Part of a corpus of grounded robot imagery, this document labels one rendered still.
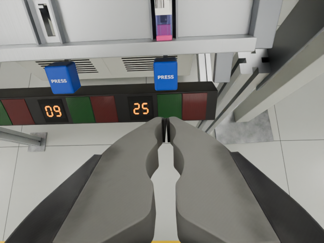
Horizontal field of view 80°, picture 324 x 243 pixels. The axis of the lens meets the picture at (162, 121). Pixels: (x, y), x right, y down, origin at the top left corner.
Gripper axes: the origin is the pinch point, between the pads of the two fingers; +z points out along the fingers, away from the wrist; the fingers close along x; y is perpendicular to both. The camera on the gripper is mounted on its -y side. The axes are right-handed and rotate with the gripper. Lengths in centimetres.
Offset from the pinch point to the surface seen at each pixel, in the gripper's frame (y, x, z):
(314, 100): 34, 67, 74
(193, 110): 4.9, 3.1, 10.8
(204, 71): 12, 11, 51
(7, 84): 24, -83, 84
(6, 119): 5.5, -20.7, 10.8
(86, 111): 4.6, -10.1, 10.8
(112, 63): 12, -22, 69
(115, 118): 5.8, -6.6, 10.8
